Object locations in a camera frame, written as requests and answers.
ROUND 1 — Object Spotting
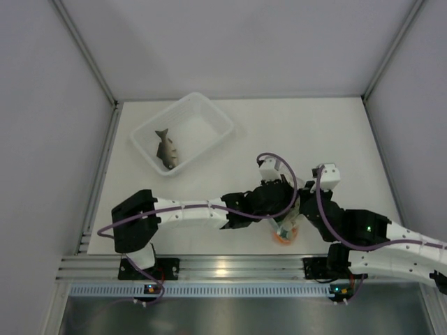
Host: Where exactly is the clear zip top bag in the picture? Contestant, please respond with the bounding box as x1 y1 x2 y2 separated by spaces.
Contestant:
268 166 300 233

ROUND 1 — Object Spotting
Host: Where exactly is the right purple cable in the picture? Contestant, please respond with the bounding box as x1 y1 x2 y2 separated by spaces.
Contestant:
316 167 447 251

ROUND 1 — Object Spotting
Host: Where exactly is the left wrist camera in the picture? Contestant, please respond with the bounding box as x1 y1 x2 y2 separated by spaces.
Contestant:
258 156 286 182

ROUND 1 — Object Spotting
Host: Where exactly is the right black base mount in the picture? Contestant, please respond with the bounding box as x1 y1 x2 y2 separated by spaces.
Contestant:
302 257 339 283

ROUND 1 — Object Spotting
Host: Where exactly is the purple cable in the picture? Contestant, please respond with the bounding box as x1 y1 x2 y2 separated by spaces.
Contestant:
96 152 300 240
316 167 447 251

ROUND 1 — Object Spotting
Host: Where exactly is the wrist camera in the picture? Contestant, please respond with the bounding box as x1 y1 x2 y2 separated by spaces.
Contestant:
258 156 286 182
312 163 341 191

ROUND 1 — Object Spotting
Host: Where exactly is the fake orange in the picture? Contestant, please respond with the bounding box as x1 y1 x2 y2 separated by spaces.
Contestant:
272 228 298 246

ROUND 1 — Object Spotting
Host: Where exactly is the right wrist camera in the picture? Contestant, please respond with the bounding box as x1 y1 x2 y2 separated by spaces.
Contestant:
312 163 341 191

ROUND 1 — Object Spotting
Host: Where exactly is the translucent white plastic basket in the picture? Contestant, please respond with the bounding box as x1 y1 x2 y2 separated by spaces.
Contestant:
129 92 234 177

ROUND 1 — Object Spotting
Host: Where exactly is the white slotted cable duct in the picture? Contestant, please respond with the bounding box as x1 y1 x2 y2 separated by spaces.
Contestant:
69 283 349 298

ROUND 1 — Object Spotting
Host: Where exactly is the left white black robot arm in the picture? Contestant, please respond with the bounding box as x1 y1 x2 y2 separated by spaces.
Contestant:
112 176 299 279

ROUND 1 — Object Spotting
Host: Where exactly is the fake grey fish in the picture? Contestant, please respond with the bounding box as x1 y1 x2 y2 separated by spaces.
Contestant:
155 129 178 170

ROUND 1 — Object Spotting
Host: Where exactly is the aluminium mounting rail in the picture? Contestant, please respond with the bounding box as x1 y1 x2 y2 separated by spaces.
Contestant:
55 253 436 282

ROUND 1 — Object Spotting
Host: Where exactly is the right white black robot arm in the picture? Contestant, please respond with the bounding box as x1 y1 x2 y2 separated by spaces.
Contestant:
298 181 446 294

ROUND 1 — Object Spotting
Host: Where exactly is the aluminium frame post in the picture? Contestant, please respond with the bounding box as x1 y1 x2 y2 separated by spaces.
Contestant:
361 0 428 105
50 0 117 107

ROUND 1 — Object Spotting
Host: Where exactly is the left aluminium frame post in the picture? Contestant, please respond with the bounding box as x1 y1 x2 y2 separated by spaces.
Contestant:
50 0 117 107

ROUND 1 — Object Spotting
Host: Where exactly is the right aluminium frame post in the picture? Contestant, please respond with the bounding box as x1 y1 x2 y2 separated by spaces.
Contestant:
361 0 428 105

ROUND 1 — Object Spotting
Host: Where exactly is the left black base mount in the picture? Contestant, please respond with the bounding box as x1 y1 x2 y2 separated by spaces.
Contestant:
117 257 179 281

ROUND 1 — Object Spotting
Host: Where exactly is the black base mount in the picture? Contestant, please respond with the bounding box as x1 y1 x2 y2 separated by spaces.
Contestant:
302 257 339 283
117 257 179 281

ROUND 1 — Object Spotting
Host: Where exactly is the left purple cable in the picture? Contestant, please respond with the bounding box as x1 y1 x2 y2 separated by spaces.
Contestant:
96 152 300 240

